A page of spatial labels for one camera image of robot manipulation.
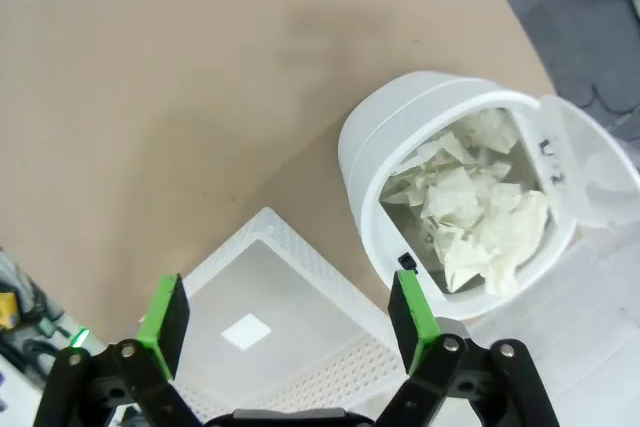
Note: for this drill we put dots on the flat white paper note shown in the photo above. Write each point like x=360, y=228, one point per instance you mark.
x=246, y=331

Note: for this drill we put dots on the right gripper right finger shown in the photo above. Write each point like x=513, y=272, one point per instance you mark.
x=412, y=322

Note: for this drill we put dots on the white paper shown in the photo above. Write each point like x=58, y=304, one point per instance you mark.
x=450, y=192
x=487, y=132
x=505, y=242

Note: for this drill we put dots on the white perforated plastic basket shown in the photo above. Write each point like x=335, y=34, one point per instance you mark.
x=300, y=297

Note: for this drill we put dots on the white round trash bin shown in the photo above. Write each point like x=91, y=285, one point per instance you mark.
x=370, y=147

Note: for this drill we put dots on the yellow plug connector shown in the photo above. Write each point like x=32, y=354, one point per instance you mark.
x=6, y=309

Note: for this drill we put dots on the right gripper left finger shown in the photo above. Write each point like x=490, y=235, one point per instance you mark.
x=165, y=327

